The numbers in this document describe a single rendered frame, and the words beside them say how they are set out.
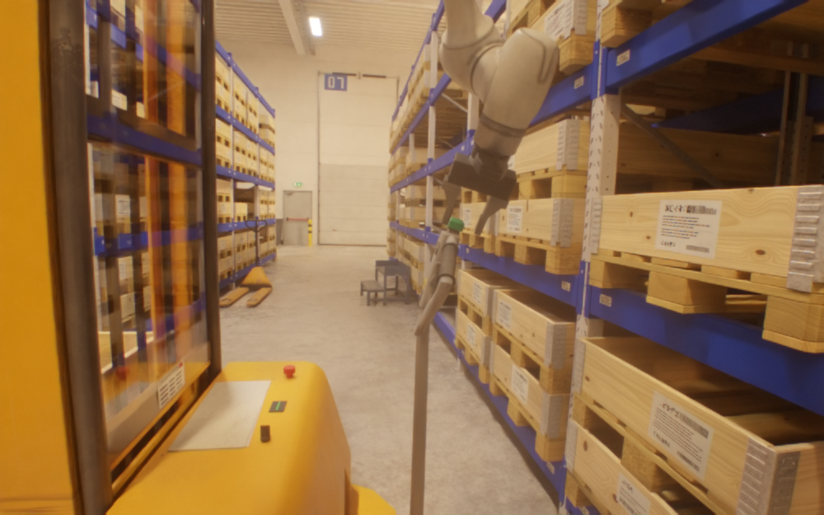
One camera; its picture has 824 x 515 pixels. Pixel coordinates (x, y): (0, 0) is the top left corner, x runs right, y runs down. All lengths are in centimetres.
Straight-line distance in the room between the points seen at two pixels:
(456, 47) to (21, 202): 78
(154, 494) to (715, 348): 136
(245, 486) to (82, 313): 44
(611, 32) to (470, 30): 97
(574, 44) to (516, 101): 126
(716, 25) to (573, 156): 73
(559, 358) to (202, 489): 151
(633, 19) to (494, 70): 107
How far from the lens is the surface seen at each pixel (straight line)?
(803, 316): 113
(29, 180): 86
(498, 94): 76
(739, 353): 130
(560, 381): 204
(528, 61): 74
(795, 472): 126
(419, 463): 121
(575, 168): 192
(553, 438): 215
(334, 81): 1219
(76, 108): 85
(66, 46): 87
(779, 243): 115
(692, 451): 137
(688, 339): 141
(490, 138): 78
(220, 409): 125
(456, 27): 84
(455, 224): 100
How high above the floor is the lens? 144
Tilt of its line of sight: 6 degrees down
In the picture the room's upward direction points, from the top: 2 degrees clockwise
